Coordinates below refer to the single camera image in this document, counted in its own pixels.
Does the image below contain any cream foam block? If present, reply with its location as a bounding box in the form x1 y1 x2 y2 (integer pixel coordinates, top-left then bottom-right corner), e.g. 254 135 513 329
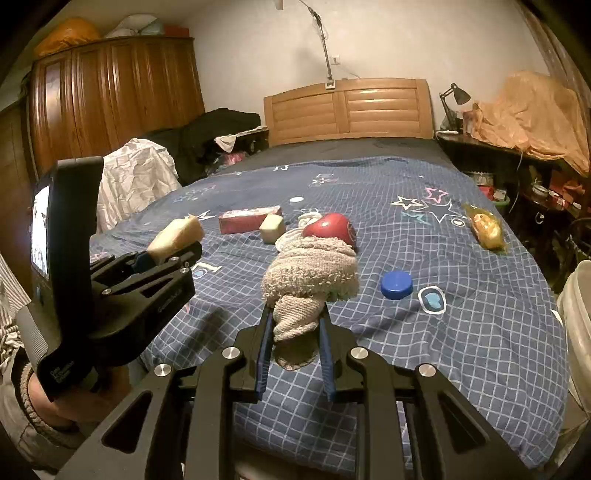
146 215 205 254

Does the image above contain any grey white sock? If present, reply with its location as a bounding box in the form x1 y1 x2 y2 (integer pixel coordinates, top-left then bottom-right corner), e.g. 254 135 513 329
262 236 360 343

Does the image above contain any person's left hand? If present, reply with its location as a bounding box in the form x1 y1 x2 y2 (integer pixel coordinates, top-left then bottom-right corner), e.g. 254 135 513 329
27 366 131 428

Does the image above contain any pink rectangular box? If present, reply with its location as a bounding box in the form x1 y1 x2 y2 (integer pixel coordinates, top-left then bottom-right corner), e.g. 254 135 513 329
218 205 281 234

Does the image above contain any white crumpled cloth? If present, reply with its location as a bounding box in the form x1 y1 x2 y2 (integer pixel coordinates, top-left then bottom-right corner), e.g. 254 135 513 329
97 138 181 232

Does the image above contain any cream foam cube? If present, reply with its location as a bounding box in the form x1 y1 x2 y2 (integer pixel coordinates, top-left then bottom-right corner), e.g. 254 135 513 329
259 214 286 244

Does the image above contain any black clothes pile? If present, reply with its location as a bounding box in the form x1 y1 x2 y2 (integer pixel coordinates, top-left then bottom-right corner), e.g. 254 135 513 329
141 108 262 186

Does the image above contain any blue bottle cap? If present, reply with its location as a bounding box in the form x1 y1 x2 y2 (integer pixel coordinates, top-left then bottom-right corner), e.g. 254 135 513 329
380 270 413 300

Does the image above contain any blue checked star bedspread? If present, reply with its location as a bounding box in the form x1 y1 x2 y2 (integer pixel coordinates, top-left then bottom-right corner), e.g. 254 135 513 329
90 157 568 468

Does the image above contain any red apple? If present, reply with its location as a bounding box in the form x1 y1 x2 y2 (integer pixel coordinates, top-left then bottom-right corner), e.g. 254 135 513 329
303 213 356 248

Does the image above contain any brown wooden wardrobe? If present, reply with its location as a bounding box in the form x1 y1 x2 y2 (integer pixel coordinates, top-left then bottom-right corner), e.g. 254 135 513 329
1 36 204 288

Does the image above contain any white plastic basin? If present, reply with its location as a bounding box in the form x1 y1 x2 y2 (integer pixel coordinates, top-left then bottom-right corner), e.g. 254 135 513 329
558 260 591 413

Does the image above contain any yellow snack packet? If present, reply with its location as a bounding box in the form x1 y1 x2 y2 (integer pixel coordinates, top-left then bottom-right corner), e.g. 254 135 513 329
463 204 506 252

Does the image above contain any green plastic bucket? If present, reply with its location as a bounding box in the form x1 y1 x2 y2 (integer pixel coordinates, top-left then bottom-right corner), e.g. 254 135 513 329
492 196 511 216

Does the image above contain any wooden slatted headboard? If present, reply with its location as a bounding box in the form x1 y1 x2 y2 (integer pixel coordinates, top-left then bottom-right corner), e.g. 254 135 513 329
263 78 434 146

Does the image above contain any dark wooden desk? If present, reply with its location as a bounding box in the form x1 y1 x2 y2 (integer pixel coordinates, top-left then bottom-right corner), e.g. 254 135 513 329
435 131 588 219

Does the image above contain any black desk lamp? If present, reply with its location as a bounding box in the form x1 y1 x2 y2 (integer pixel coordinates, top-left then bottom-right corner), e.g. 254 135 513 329
438 82 472 133

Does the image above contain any orange cloth cover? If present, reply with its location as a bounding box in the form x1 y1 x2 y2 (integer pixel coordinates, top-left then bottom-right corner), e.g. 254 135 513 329
465 71 590 176

